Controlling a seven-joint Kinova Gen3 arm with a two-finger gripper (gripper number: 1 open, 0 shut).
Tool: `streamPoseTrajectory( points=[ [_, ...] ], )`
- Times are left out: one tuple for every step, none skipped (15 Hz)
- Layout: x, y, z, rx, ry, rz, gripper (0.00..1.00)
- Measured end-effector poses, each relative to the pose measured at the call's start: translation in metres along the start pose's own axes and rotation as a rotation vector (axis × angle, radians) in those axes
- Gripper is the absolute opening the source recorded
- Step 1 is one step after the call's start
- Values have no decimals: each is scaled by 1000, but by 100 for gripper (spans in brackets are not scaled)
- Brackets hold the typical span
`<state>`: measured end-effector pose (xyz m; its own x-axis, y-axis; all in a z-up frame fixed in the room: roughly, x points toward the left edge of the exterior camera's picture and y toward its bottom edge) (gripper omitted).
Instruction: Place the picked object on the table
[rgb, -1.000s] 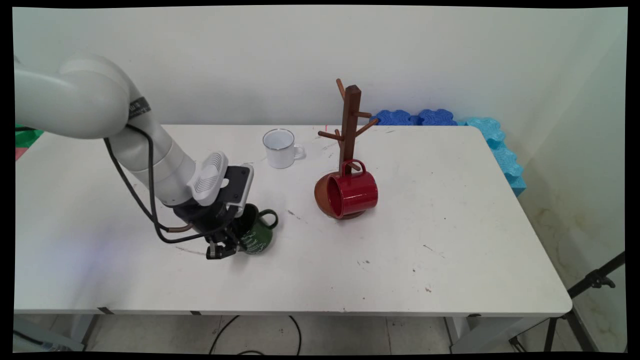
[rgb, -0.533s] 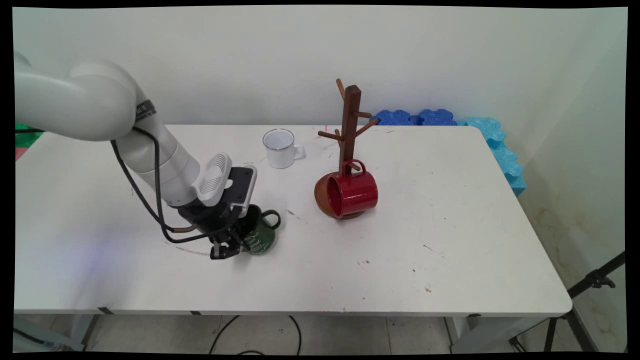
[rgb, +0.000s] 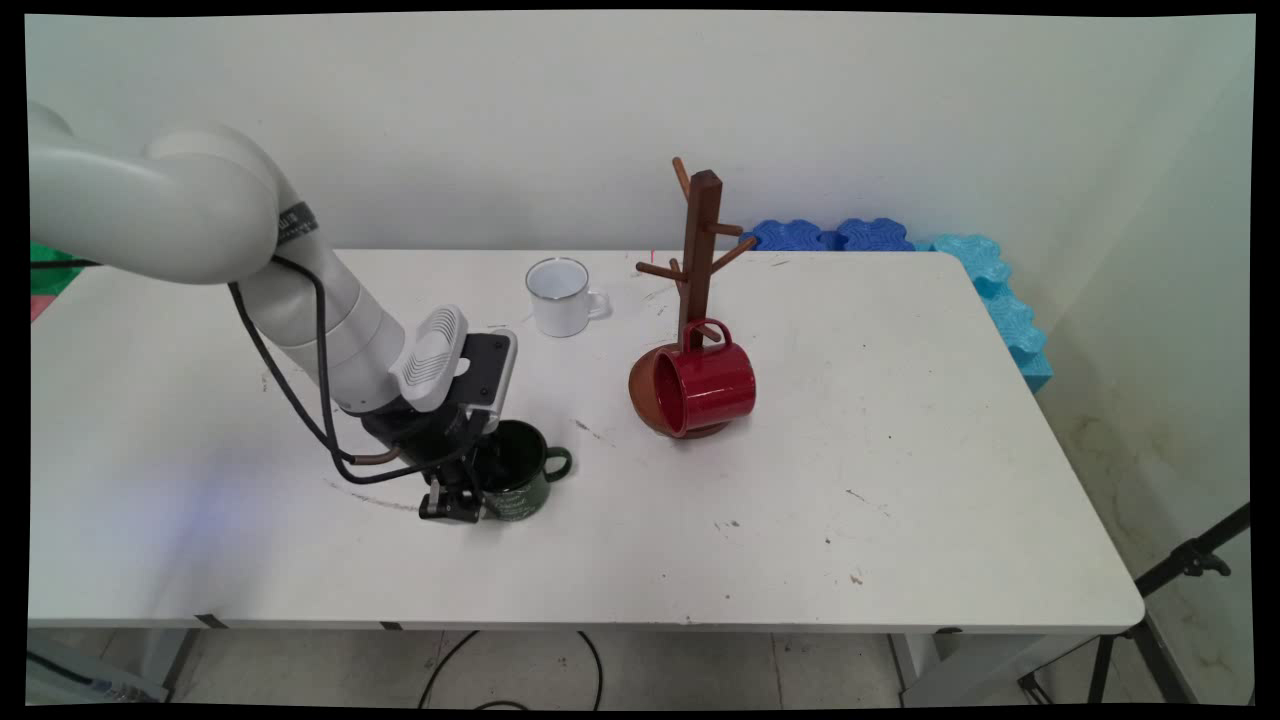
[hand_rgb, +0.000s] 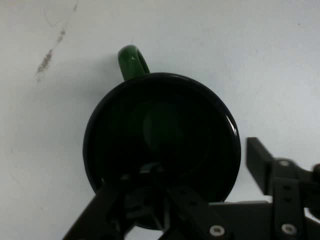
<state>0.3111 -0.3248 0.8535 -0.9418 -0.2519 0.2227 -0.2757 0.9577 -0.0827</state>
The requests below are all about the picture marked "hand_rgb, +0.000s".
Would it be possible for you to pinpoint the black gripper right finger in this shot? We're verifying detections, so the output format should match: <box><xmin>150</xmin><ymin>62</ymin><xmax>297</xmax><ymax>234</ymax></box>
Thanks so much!
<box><xmin>245</xmin><ymin>136</ymin><xmax>320</xmax><ymax>240</ymax></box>

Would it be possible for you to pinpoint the green mug with white print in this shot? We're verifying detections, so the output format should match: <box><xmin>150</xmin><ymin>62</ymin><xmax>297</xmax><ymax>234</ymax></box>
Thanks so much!
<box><xmin>82</xmin><ymin>44</ymin><xmax>242</xmax><ymax>231</ymax></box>

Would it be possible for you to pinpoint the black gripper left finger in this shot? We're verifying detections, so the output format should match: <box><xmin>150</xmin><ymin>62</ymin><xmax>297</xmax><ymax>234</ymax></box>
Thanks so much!
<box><xmin>61</xmin><ymin>161</ymin><xmax>234</xmax><ymax>240</ymax></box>

